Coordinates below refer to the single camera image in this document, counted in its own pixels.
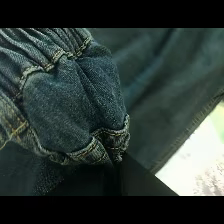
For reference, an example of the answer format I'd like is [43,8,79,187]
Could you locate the blue jeans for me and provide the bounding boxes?
[0,27,224,197]

